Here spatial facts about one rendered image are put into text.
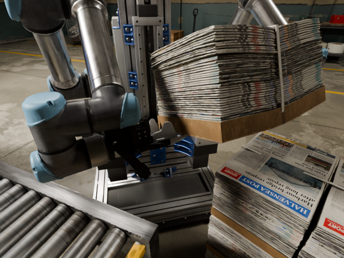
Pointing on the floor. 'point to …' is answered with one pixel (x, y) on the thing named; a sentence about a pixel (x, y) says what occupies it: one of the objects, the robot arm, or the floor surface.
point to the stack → (279, 200)
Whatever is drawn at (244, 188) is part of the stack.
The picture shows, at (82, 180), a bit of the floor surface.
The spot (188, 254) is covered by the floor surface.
